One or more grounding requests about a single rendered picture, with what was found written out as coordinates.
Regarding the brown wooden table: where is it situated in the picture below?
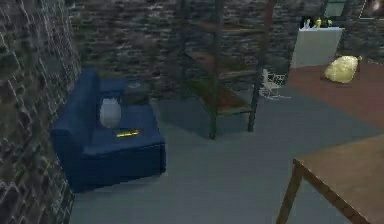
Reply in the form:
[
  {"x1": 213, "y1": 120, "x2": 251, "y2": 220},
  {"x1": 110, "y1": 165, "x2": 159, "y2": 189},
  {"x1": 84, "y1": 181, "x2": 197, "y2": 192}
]
[{"x1": 275, "y1": 133, "x2": 384, "y2": 224}]

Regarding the yellow round beanbag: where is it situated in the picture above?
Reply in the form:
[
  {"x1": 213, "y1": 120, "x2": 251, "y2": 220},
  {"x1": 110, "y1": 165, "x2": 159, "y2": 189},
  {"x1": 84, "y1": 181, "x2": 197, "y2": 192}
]
[{"x1": 323, "y1": 55, "x2": 363, "y2": 84}]

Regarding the white oval cushion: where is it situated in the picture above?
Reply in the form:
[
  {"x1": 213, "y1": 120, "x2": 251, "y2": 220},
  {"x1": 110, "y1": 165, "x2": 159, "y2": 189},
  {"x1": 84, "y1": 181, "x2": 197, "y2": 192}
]
[{"x1": 99, "y1": 97, "x2": 122, "y2": 129}]

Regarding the yellow flat remote control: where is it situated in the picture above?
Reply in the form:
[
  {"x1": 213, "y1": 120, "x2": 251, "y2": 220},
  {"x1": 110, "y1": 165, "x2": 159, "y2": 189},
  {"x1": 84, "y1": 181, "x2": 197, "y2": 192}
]
[{"x1": 115, "y1": 129, "x2": 141, "y2": 139}]

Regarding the dark framed picture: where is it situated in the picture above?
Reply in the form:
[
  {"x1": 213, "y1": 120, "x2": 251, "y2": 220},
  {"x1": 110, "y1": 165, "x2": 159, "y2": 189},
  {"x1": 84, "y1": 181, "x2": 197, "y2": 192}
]
[{"x1": 359, "y1": 0, "x2": 384, "y2": 20}]

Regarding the blue sofa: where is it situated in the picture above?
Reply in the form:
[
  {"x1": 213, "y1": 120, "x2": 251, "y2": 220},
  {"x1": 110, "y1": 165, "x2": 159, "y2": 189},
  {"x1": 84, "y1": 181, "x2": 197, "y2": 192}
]
[{"x1": 49, "y1": 67, "x2": 167, "y2": 194}]

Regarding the dark metal shelf unit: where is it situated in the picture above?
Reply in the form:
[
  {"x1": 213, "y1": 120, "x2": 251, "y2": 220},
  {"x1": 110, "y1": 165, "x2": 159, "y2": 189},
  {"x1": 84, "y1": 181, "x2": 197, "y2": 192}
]
[{"x1": 176, "y1": 0, "x2": 278, "y2": 141}]

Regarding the white wire chair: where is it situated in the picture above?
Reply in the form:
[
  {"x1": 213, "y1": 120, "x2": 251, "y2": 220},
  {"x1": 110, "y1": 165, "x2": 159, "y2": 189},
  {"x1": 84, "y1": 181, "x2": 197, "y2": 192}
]
[{"x1": 258, "y1": 68, "x2": 292, "y2": 101}]

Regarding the white cabinet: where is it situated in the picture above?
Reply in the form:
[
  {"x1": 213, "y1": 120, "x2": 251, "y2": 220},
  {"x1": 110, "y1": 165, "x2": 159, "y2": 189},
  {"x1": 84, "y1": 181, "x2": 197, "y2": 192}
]
[{"x1": 290, "y1": 26, "x2": 346, "y2": 69}]

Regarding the dark box with ring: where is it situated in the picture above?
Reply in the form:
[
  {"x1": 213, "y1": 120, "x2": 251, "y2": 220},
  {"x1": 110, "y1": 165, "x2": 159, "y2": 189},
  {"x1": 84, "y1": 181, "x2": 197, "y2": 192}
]
[{"x1": 123, "y1": 79, "x2": 151, "y2": 106}]

